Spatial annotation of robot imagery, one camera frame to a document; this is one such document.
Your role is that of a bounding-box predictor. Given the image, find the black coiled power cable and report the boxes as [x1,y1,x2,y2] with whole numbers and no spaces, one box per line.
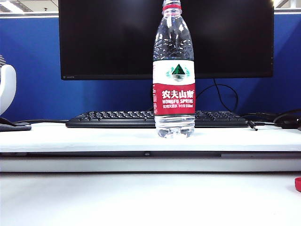
[239,108,301,131]

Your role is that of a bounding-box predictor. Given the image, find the black barrel plug cable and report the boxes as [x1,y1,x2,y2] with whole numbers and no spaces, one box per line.
[246,120,276,131]

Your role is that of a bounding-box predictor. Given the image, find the dark grey cloth garment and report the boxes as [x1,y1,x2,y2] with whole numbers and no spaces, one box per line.
[0,117,32,132]

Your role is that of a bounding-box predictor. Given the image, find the thick black keyboard cable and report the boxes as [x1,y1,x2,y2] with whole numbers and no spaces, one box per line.
[13,119,69,125]

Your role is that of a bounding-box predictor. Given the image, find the clear plastic water bottle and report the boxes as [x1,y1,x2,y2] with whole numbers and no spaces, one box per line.
[152,0,197,139]

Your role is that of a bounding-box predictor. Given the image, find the black computer monitor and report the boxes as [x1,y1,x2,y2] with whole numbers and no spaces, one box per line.
[58,0,275,81]

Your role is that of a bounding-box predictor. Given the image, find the thin black monitor cable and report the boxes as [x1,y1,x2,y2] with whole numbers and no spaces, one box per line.
[195,79,239,113]

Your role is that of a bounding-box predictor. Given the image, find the white desk fan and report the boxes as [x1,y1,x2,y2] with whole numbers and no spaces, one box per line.
[0,55,17,116]

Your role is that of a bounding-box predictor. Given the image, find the black computer keyboard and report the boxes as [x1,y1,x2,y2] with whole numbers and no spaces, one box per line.
[65,110,249,129]

